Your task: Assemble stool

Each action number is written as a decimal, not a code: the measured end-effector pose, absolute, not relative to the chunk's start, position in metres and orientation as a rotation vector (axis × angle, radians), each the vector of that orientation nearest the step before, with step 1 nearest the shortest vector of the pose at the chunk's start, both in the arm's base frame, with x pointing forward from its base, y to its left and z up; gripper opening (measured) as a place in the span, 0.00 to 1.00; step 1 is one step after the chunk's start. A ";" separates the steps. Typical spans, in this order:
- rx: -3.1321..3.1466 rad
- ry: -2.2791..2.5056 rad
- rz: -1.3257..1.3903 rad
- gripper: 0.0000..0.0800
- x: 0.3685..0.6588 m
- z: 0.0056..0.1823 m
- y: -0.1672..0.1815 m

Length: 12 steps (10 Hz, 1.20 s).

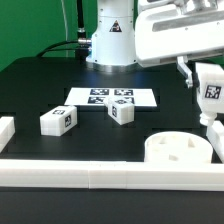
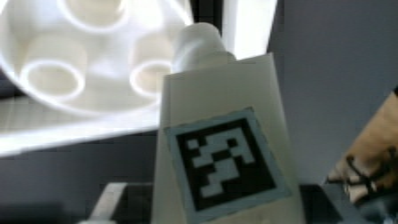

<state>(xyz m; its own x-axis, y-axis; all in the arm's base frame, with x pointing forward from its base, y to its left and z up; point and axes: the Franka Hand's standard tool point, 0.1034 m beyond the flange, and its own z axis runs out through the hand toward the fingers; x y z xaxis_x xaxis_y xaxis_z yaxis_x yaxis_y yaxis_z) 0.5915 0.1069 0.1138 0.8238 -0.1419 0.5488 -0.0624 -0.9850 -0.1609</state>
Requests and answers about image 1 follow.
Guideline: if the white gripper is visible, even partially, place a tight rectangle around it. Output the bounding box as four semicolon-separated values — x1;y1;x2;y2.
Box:
135;0;224;88

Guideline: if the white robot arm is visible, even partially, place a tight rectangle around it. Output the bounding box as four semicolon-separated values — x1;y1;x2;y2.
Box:
87;0;224;86

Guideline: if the white paper marker sheet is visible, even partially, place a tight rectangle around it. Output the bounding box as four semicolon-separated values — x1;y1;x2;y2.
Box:
65;87;157;107

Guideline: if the white U-shaped fence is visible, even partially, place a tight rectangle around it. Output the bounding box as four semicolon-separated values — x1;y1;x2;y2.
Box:
0;116;224;192

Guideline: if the black cable upright connector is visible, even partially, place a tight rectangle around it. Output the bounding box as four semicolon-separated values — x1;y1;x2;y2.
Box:
76;0;86;38

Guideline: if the thin white cable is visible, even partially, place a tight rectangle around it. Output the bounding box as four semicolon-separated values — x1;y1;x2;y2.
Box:
60;0;69;58

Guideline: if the black thick cable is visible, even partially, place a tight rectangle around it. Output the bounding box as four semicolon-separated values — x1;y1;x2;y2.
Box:
35;40;92;61

